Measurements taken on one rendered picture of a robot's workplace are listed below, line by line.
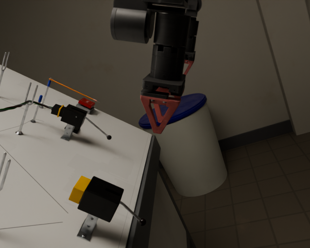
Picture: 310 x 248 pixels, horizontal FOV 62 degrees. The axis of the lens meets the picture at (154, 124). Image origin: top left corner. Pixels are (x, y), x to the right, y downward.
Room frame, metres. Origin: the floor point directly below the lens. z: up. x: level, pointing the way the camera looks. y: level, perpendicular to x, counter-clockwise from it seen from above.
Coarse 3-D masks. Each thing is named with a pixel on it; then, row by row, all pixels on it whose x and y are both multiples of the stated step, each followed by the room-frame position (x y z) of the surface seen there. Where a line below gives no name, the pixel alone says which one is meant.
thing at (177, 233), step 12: (156, 192) 0.82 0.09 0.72; (156, 204) 0.77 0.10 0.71; (168, 204) 0.90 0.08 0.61; (156, 216) 0.72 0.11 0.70; (168, 216) 0.83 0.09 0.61; (156, 228) 0.67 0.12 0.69; (168, 228) 0.77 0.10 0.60; (180, 228) 0.91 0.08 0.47; (156, 240) 0.63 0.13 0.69; (168, 240) 0.72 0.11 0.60; (180, 240) 0.84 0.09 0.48
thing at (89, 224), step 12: (96, 180) 0.43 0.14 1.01; (84, 192) 0.39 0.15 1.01; (96, 192) 0.39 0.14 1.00; (108, 192) 0.40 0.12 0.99; (120, 192) 0.42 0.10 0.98; (84, 204) 0.40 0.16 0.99; (96, 204) 0.39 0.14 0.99; (108, 204) 0.39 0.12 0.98; (96, 216) 0.39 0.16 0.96; (108, 216) 0.39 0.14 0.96; (84, 228) 0.41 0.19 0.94
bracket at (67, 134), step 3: (66, 126) 0.72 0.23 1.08; (69, 126) 0.72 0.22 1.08; (72, 126) 0.72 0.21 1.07; (66, 129) 0.72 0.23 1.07; (69, 129) 0.72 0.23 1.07; (72, 129) 0.72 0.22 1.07; (66, 132) 0.72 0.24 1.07; (69, 132) 0.72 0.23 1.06; (63, 135) 0.72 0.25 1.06; (66, 135) 0.72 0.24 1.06; (69, 135) 0.72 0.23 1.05; (60, 138) 0.71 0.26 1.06; (63, 138) 0.71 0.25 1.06; (66, 138) 0.71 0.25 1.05; (69, 138) 0.72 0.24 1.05
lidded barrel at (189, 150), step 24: (192, 96) 2.06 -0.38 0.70; (144, 120) 1.98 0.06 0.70; (192, 120) 1.75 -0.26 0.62; (168, 144) 1.79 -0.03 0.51; (192, 144) 1.75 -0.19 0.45; (216, 144) 1.86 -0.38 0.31; (168, 168) 1.88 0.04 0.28; (192, 168) 1.77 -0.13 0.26; (216, 168) 1.80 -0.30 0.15; (192, 192) 1.81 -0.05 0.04
